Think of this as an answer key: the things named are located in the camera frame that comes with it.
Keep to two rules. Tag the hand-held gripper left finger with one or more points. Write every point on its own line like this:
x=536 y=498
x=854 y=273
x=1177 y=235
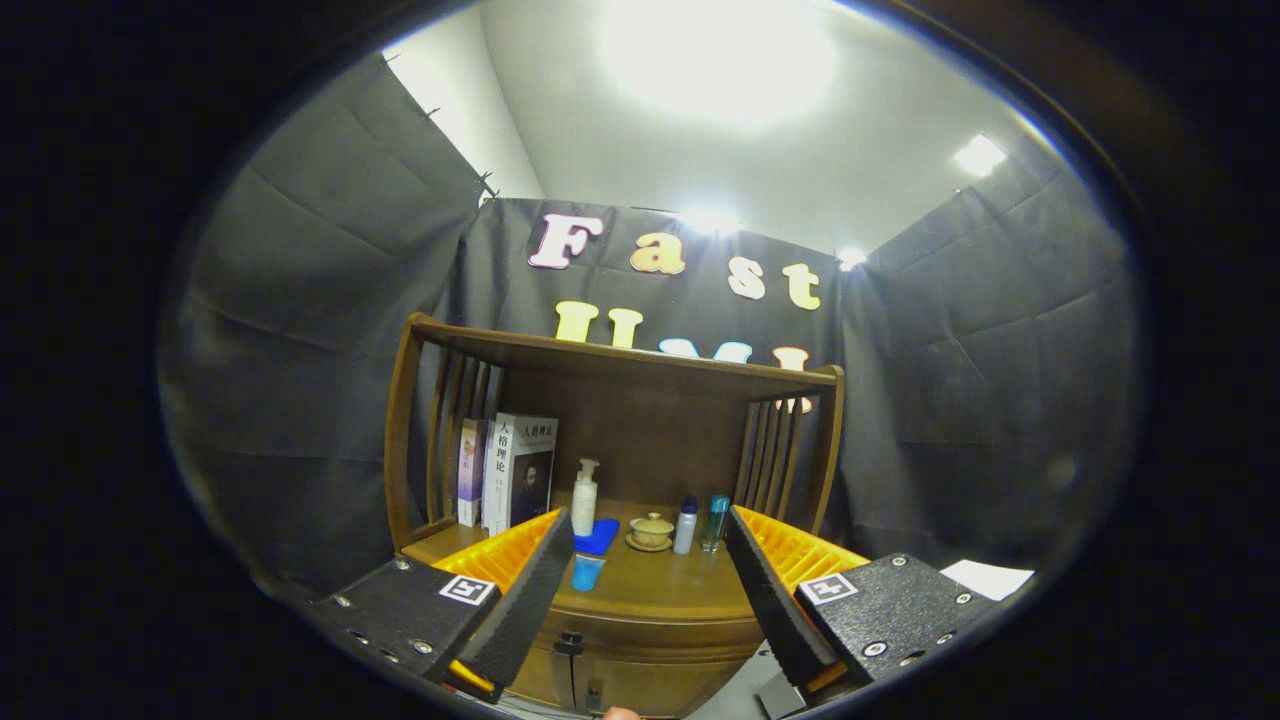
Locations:
x=525 y=595

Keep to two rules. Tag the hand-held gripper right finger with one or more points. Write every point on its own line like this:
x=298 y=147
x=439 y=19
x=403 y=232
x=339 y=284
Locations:
x=770 y=600

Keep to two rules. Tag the small blue tube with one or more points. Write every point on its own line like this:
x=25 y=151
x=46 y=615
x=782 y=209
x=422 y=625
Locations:
x=588 y=575

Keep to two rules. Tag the wooden countertop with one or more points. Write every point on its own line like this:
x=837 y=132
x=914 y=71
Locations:
x=650 y=580

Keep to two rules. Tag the brown wooden cabinet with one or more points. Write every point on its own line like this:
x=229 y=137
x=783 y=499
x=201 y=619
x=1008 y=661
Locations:
x=650 y=420

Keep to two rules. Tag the clear bottle with teal cap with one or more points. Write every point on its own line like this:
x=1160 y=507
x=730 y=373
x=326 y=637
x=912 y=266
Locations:
x=716 y=520

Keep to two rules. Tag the folded blue cloth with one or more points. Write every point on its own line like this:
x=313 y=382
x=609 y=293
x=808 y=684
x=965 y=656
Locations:
x=603 y=538

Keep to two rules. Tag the white pump bottle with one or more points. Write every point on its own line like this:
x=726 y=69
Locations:
x=585 y=505

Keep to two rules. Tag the white bottle with dark cap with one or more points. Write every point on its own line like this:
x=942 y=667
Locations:
x=685 y=530

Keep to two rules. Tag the white book with portrait cover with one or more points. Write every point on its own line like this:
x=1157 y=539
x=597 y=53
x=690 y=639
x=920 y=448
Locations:
x=520 y=470

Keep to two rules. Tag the purple book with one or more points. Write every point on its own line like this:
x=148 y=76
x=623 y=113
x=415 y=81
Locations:
x=471 y=470

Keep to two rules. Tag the beige lidded teacup with saucer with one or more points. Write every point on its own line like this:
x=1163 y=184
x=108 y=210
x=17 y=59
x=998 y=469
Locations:
x=651 y=530

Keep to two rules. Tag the white appliance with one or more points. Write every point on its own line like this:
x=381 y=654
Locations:
x=985 y=580

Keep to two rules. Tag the black backdrop cloth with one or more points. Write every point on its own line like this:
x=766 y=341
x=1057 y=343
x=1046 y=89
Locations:
x=300 y=350

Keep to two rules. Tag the small ceiling spotlight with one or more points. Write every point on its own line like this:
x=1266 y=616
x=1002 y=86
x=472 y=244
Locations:
x=980 y=155
x=852 y=258

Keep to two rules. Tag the large ceiling lamp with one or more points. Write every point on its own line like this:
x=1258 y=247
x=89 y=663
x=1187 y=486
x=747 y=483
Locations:
x=715 y=55

